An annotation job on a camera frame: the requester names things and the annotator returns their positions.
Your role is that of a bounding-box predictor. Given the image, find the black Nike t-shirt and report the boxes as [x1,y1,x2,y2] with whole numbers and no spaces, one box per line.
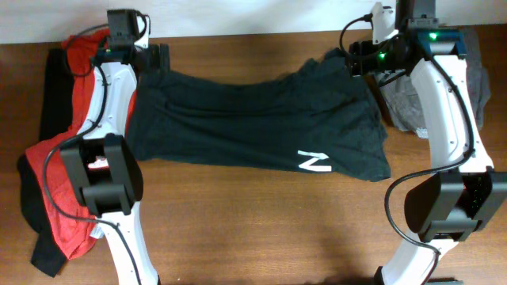
[126,50,391,182]

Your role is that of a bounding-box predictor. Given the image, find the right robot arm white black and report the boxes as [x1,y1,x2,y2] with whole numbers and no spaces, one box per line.
[344,1,506,285]

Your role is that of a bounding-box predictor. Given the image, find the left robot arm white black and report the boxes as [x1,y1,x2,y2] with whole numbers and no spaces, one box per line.
[59,9,160,284]

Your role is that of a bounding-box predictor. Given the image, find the grey folded shorts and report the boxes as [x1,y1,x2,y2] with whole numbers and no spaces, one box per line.
[375,28,491,139]

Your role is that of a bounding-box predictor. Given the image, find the black garment under red shirt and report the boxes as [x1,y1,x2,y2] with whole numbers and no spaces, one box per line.
[16,47,76,278]

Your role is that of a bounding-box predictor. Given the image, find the red printed t-shirt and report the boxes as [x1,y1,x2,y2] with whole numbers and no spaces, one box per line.
[19,28,143,265]

